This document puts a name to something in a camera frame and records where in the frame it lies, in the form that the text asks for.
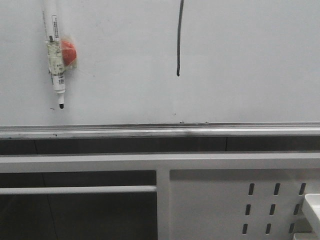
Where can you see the white plastic bin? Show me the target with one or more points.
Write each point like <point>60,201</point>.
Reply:
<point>312,212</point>

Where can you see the white whiteboard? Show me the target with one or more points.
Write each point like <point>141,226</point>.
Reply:
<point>154,62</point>

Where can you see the white black whiteboard marker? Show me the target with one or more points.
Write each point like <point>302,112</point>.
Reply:
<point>56,66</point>

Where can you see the aluminium whiteboard tray rail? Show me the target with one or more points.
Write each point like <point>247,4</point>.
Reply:
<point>46,132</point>

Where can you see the white metal frame with slots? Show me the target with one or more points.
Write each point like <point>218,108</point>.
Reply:
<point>188,196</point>

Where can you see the red round magnet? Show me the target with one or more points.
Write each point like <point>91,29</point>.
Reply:
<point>69,52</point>

